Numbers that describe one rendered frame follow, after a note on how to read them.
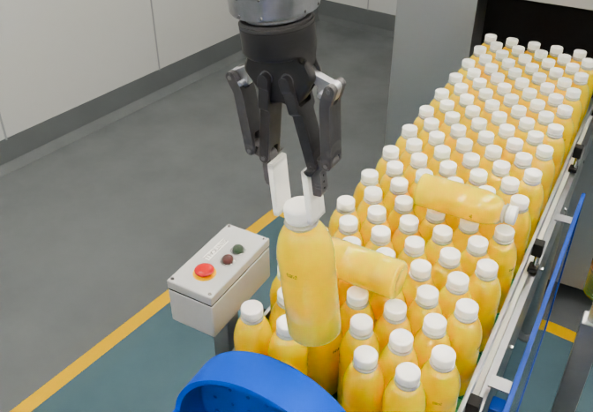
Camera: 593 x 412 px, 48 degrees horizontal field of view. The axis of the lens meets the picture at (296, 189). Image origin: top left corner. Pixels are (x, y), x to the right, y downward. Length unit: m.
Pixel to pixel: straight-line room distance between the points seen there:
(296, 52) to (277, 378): 0.44
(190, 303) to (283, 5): 0.74
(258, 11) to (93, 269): 2.52
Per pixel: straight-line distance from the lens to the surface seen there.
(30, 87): 3.93
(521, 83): 2.05
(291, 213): 0.75
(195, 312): 1.25
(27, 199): 3.63
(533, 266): 1.63
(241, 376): 0.89
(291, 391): 0.88
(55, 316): 2.89
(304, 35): 0.64
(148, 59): 4.44
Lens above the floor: 1.91
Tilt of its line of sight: 34 degrees down
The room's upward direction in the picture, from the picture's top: straight up
